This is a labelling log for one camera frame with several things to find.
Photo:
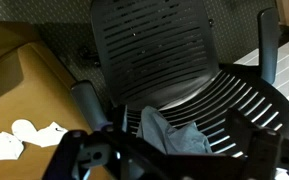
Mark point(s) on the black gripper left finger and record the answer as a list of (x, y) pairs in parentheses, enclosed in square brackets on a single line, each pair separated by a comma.
[(120, 118)]

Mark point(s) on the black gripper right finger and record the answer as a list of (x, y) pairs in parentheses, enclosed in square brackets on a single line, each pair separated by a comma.
[(242, 133)]

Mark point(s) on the single white sock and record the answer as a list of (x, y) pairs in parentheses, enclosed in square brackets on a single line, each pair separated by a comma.
[(40, 133)]

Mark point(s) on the black slatted office chair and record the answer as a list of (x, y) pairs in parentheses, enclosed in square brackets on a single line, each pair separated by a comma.
[(157, 50)]

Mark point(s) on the grey shirt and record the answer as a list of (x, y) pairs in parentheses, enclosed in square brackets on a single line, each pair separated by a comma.
[(170, 131)]

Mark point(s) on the brown leather armchair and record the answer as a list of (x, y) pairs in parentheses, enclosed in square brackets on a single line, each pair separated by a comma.
[(40, 96)]

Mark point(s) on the crumpled white socks pile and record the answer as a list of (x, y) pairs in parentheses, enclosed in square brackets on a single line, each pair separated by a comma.
[(5, 146)]

